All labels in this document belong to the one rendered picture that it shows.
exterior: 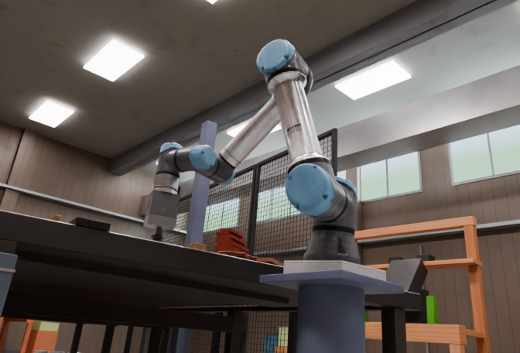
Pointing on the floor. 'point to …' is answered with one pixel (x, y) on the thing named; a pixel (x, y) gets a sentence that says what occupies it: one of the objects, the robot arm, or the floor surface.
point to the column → (331, 307)
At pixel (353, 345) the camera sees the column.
